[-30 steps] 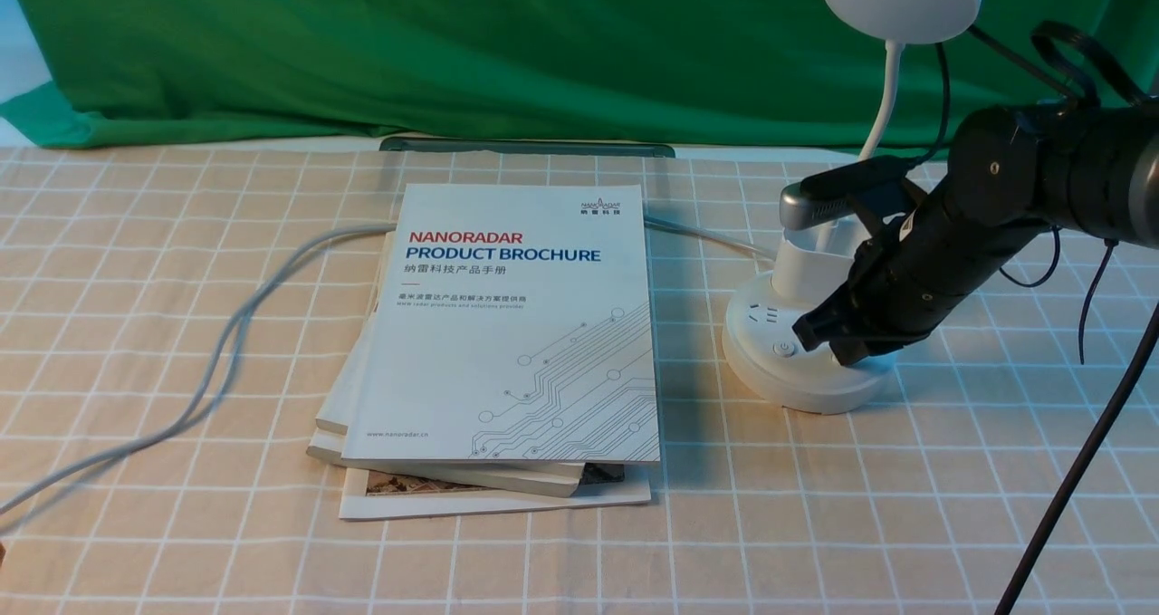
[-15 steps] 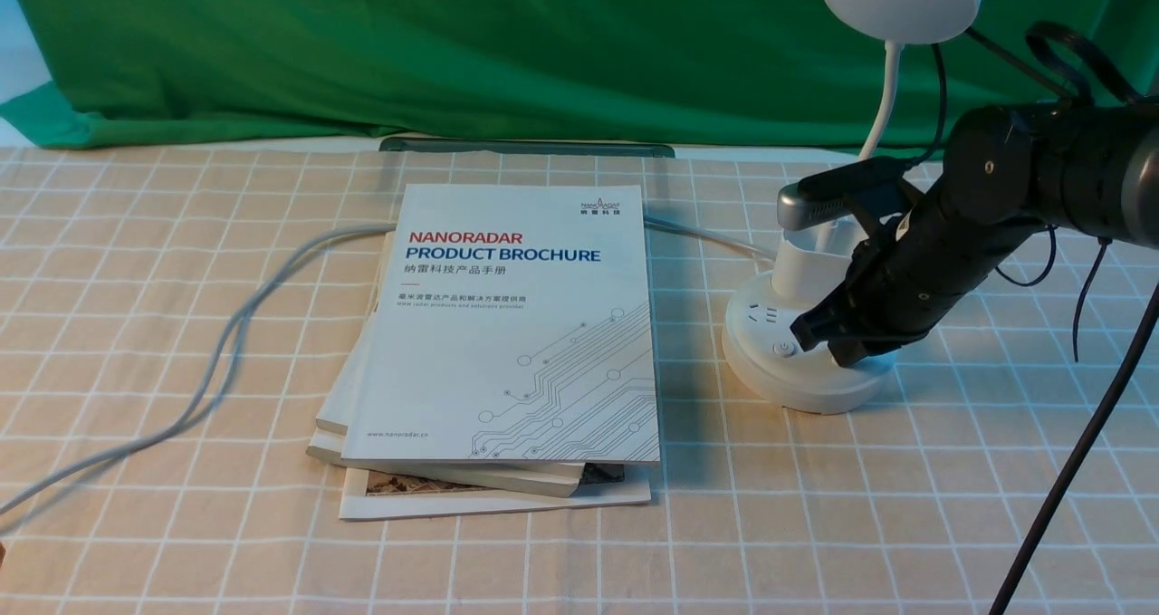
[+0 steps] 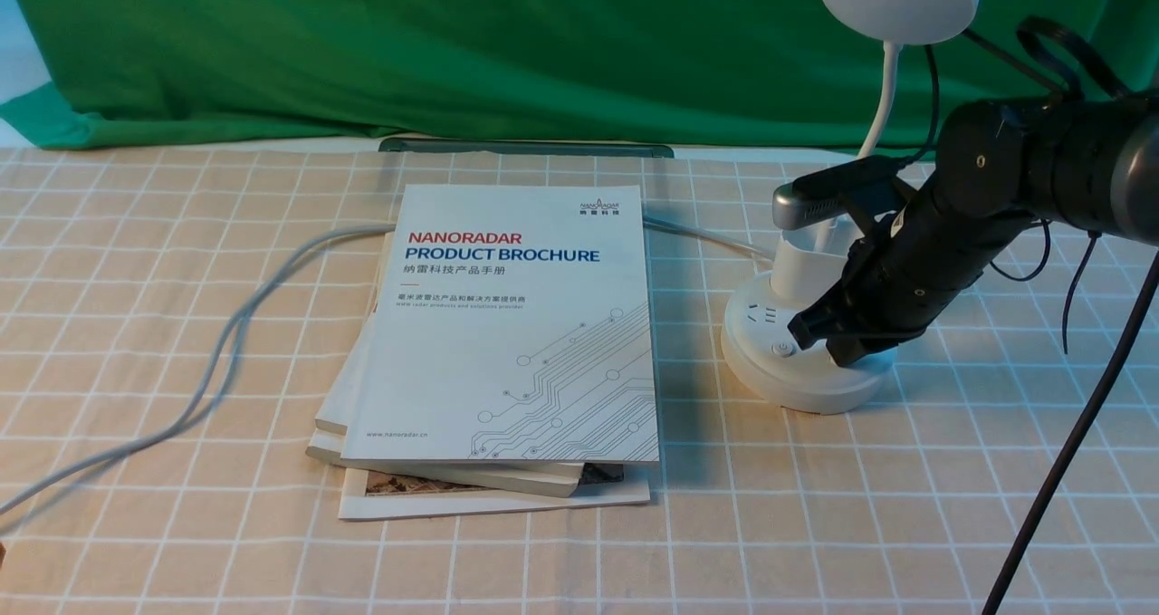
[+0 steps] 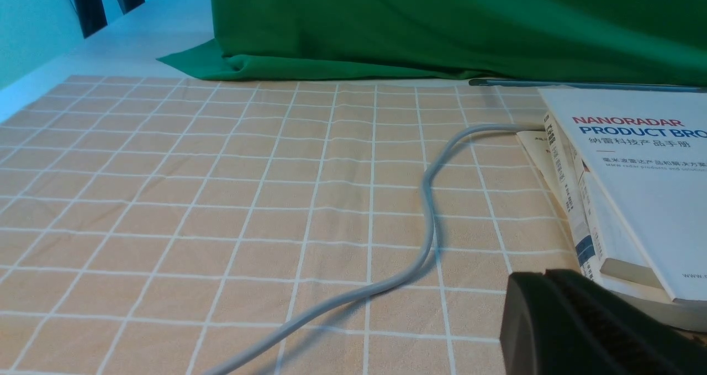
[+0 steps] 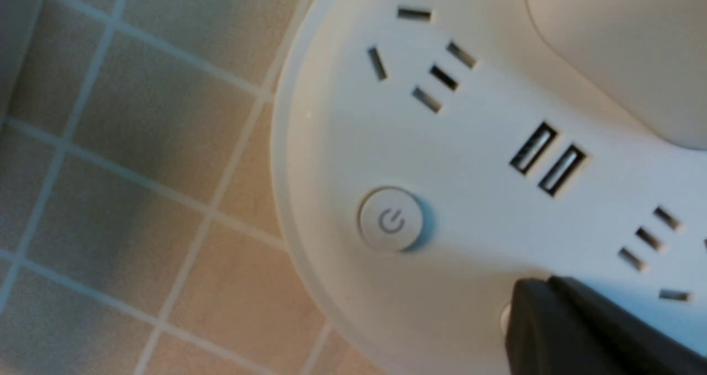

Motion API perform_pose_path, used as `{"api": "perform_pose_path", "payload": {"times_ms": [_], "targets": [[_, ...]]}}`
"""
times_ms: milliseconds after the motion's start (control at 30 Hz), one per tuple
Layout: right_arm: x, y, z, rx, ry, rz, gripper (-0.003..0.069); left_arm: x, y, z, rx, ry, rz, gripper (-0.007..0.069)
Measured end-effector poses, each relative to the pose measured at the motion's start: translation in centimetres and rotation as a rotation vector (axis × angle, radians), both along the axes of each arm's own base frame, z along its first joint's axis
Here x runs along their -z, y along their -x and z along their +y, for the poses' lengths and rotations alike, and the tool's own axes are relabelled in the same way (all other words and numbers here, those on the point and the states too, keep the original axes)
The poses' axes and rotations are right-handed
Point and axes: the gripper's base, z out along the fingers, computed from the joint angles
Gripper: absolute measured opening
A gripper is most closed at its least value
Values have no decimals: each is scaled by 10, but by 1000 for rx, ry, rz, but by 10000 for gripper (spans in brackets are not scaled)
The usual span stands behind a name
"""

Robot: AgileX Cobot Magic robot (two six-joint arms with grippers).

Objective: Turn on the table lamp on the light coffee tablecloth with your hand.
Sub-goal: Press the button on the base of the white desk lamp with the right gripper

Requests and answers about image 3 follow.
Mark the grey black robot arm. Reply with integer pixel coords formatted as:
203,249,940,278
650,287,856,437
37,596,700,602
788,91,1158,367

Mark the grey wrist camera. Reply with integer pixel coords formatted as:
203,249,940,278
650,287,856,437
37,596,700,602
771,154,916,233

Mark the checkered beige tablecloth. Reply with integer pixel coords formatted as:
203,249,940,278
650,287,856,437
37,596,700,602
1,149,1152,614

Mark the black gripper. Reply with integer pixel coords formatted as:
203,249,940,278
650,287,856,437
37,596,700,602
788,189,1035,368

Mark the white desk lamp with sockets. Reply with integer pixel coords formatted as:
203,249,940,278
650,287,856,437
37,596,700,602
721,0,981,413

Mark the bottom white magazine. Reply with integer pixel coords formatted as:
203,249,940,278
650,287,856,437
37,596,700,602
337,466,651,524

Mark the thick dark cable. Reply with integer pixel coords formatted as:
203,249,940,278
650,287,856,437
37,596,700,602
982,251,1159,615

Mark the green backdrop cloth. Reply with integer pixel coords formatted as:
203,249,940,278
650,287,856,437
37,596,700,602
0,0,1159,161

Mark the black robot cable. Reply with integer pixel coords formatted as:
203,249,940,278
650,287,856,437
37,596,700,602
923,15,1134,356

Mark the Nanoradar product brochure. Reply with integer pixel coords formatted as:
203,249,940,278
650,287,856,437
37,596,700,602
342,183,661,464

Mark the grey power cable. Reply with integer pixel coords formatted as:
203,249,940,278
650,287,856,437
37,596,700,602
0,215,777,518

